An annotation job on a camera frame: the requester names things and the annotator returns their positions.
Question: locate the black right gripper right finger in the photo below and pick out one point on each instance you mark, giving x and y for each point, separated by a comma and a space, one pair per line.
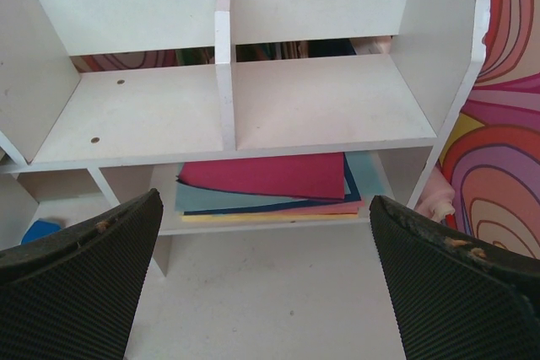
455, 296

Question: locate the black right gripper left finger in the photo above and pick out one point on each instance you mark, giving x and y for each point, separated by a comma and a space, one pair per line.
74, 293

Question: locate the white wooden bookshelf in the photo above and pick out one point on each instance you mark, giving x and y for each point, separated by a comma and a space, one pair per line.
102, 99

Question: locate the blue eraser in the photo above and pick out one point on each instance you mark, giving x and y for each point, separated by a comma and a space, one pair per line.
39, 229

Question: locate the dark blue paper sheet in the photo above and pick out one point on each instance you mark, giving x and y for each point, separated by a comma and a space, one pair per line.
192, 200

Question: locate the magenta paper sheet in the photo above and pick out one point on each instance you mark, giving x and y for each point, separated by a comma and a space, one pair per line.
311, 176

